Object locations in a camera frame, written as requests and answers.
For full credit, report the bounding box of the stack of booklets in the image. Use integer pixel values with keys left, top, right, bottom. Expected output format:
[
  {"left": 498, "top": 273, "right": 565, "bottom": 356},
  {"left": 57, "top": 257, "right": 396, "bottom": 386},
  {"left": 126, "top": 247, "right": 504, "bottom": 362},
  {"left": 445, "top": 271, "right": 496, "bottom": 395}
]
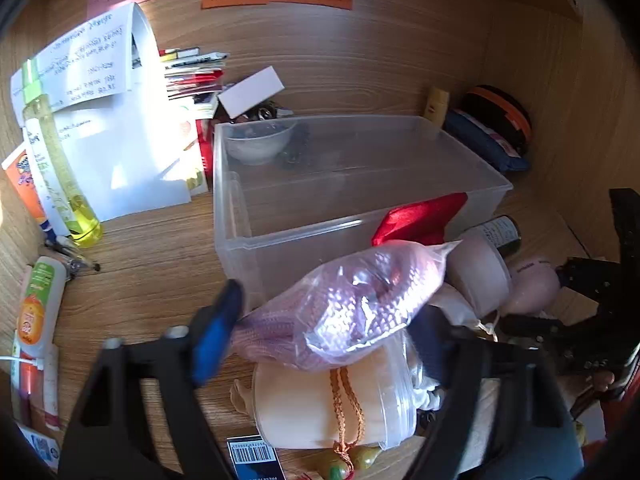
[{"left": 159, "top": 47, "right": 232, "bottom": 107}]

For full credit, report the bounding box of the wooden desk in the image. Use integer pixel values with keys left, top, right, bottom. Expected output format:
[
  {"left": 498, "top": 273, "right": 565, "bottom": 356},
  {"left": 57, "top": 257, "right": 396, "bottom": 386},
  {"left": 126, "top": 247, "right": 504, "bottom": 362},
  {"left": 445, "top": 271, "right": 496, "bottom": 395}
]
[{"left": 0, "top": 0, "right": 640, "bottom": 480}]

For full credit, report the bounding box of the beige drawstring pouch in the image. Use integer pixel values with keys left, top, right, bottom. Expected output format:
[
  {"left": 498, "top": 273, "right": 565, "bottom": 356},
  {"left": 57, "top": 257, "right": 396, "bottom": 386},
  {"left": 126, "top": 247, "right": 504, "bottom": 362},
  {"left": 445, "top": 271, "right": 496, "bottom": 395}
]
[{"left": 230, "top": 345, "right": 417, "bottom": 452}]

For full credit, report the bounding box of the black barcode box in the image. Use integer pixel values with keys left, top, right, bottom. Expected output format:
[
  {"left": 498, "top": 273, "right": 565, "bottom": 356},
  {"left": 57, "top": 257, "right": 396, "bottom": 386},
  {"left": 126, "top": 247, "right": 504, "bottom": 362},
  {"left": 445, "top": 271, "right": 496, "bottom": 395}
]
[{"left": 226, "top": 434, "right": 287, "bottom": 480}]

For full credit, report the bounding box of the yellow bottle with green cap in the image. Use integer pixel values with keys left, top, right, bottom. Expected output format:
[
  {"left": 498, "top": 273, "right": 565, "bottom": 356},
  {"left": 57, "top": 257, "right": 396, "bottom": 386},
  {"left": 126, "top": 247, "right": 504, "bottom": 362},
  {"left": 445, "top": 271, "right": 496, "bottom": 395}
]
[{"left": 22, "top": 60, "right": 104, "bottom": 249}]

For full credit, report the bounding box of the orange sunscreen tube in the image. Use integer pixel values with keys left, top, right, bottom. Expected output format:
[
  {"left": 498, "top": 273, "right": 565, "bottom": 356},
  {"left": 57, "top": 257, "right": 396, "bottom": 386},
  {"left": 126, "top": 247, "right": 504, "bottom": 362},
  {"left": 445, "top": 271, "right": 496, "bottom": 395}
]
[{"left": 1, "top": 141, "right": 53, "bottom": 235}]

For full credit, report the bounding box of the blue zip pouch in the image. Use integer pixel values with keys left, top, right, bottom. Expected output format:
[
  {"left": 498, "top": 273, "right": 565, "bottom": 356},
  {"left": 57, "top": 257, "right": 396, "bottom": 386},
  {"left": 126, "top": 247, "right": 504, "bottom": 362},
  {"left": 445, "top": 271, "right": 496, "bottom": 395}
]
[{"left": 442, "top": 107, "right": 531, "bottom": 174}]

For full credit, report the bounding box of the clear small bowl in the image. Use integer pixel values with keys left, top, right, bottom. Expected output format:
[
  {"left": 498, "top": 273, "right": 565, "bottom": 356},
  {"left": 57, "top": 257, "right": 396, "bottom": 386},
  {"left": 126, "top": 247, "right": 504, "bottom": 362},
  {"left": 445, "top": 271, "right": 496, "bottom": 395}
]
[{"left": 222, "top": 120, "right": 299, "bottom": 166}]

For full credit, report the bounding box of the black pen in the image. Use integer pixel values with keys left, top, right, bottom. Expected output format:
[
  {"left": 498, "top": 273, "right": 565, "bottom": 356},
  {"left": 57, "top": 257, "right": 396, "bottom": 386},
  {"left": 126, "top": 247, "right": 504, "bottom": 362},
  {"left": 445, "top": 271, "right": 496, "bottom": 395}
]
[{"left": 44, "top": 237, "right": 101, "bottom": 277}]

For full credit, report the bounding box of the bagged pink knit item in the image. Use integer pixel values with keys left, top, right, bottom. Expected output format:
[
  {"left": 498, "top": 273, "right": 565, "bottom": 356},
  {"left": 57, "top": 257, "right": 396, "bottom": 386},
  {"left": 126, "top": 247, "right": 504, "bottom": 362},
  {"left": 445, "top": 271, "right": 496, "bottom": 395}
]
[{"left": 231, "top": 239, "right": 463, "bottom": 373}]

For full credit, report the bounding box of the white green tube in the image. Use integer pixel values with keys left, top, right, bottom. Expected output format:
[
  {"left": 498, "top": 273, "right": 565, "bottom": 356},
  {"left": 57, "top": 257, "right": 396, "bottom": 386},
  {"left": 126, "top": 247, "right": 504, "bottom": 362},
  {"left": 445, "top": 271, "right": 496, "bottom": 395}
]
[{"left": 22, "top": 117, "right": 76, "bottom": 238}]

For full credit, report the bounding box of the white rectangular box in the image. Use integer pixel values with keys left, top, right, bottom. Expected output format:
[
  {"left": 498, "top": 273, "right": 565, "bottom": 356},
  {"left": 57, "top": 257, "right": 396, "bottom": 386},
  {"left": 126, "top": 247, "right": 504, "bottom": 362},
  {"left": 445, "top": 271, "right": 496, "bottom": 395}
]
[{"left": 218, "top": 66, "right": 284, "bottom": 118}]

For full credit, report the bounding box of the clear plastic storage box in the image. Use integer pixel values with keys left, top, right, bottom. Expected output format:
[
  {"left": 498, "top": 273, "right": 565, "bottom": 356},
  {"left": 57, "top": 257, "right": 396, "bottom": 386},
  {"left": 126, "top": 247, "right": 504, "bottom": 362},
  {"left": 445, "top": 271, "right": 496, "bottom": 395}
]
[{"left": 213, "top": 115, "right": 514, "bottom": 311}]

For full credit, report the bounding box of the black orange round case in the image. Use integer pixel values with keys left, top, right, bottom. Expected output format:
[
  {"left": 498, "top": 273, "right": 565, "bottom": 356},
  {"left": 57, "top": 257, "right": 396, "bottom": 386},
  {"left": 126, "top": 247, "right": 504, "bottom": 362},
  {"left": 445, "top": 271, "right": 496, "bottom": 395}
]
[{"left": 460, "top": 85, "right": 533, "bottom": 157}]

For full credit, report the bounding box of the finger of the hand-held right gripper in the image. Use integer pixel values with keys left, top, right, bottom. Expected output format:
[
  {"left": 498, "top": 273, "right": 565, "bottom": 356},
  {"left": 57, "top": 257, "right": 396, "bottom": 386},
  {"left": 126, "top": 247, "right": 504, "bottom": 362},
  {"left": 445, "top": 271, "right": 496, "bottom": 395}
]
[
  {"left": 554, "top": 257, "right": 623, "bottom": 303},
  {"left": 500, "top": 312, "right": 571, "bottom": 350}
]

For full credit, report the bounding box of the small yellow tube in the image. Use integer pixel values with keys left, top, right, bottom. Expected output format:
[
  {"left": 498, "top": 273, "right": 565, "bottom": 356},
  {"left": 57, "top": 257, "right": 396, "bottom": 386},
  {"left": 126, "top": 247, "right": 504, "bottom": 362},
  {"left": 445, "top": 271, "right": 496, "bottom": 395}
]
[{"left": 424, "top": 87, "right": 451, "bottom": 129}]

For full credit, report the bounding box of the person's right hand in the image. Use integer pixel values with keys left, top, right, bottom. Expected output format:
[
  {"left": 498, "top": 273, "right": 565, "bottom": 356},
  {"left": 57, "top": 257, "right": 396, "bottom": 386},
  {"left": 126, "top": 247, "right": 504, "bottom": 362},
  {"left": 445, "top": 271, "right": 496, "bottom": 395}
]
[{"left": 589, "top": 369, "right": 617, "bottom": 392}]

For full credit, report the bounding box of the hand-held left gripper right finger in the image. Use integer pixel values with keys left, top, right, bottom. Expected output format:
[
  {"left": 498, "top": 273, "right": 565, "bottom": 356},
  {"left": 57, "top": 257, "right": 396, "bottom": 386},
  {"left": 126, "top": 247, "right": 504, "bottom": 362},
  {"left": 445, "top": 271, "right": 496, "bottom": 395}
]
[{"left": 406, "top": 304, "right": 586, "bottom": 480}]

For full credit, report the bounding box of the red packet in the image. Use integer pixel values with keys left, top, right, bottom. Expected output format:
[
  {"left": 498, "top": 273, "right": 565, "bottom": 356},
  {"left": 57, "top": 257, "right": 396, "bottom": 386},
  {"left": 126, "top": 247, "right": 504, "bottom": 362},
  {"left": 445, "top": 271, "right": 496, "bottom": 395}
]
[{"left": 195, "top": 119, "right": 217, "bottom": 192}]

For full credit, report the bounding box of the dark green glass bottle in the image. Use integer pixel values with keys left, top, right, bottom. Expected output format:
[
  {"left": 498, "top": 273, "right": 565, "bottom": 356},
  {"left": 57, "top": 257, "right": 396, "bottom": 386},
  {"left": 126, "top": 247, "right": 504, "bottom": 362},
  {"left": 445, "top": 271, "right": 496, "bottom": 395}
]
[{"left": 460, "top": 215, "right": 522, "bottom": 261}]

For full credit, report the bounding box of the pink egg-shaped case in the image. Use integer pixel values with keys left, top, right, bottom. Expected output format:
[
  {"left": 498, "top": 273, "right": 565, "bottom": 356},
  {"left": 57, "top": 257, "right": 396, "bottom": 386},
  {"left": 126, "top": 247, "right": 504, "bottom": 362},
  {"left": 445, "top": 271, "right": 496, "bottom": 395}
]
[{"left": 504, "top": 256, "right": 561, "bottom": 317}]

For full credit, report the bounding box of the red cloth pouch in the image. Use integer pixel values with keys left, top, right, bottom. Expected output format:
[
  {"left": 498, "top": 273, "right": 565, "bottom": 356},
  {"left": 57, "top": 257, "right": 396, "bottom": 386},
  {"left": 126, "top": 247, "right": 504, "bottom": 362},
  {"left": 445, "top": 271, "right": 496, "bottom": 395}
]
[{"left": 371, "top": 192, "right": 469, "bottom": 247}]

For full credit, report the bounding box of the white orange tube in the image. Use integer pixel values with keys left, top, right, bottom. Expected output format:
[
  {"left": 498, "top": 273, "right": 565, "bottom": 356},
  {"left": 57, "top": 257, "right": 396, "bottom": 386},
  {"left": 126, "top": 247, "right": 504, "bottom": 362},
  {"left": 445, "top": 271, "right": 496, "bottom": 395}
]
[{"left": 14, "top": 256, "right": 68, "bottom": 361}]

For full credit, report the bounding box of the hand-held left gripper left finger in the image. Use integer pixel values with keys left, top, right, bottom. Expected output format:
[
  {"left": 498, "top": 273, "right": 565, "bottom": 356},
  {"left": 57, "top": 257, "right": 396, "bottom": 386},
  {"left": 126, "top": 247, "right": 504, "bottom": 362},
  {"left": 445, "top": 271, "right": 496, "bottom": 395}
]
[{"left": 57, "top": 279, "right": 246, "bottom": 480}]

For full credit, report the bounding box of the orange cord with green beads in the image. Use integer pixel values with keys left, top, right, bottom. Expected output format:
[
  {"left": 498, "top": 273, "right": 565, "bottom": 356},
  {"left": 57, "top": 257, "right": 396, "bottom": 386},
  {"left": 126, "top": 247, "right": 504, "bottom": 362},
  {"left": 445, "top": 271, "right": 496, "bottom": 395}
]
[{"left": 320, "top": 366, "right": 382, "bottom": 480}]

